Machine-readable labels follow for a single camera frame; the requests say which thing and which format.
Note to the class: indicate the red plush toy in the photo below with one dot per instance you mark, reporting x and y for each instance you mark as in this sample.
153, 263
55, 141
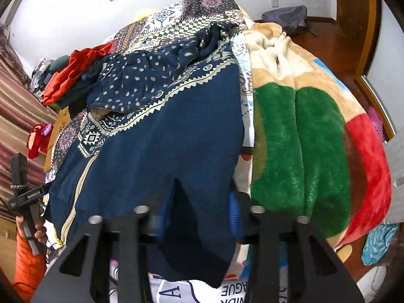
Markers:
38, 139

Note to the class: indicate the orange sleeved forearm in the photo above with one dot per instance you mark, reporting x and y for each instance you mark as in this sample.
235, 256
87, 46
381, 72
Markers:
29, 270

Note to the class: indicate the person's left hand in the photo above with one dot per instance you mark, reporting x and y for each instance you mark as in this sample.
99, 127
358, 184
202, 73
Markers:
40, 233

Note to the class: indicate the brown wooden door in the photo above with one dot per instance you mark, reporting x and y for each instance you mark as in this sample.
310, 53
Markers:
361, 20

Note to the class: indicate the striped curtain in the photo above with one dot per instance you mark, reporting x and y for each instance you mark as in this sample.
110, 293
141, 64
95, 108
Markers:
20, 111

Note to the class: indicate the fleece cartoon blanket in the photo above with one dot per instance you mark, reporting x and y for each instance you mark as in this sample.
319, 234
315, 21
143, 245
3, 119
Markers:
310, 147

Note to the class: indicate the patchwork patterned bedspread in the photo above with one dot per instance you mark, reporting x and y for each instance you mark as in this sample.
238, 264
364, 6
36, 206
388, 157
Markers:
175, 22

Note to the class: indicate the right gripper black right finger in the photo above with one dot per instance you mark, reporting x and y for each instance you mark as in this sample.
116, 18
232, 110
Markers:
267, 233

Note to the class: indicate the grey-green stuffed cushion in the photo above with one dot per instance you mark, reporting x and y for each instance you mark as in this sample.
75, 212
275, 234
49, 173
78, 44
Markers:
59, 64

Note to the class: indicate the white wall socket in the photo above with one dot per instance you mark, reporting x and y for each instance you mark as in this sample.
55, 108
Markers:
274, 3

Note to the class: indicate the navy patterned hooded jacket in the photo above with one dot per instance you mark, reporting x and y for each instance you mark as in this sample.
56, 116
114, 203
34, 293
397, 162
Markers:
164, 129

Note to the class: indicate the red garment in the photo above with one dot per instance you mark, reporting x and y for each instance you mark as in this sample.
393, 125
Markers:
78, 63

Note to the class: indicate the grey backpack on floor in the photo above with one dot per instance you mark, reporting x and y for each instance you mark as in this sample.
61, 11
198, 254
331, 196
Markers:
291, 19

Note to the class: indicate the pink croc shoe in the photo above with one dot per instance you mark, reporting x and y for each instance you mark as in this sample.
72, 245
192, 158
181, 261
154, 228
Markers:
377, 122

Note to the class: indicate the teal cloth on floor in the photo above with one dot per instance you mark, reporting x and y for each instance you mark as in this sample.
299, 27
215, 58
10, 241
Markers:
377, 243

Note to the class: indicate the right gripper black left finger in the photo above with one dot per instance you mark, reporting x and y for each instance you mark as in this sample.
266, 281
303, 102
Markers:
137, 229

